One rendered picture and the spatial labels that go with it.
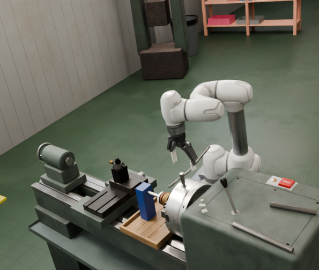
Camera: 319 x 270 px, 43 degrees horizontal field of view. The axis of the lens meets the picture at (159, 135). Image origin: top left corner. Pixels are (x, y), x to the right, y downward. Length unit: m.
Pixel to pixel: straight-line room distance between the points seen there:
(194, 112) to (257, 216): 0.54
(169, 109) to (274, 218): 0.68
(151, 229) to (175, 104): 0.90
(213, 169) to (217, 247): 0.97
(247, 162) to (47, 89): 4.20
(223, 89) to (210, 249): 0.90
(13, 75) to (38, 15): 0.95
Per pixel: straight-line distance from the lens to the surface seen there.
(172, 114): 1.89
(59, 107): 6.56
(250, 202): 2.00
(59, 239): 3.17
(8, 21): 5.92
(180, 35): 7.23
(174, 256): 2.33
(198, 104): 1.85
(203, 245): 2.00
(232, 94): 2.36
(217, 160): 2.78
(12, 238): 4.29
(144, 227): 2.51
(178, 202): 2.13
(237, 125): 2.53
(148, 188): 2.44
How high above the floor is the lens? 2.47
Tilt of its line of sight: 27 degrees down
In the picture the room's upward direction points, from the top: 9 degrees counter-clockwise
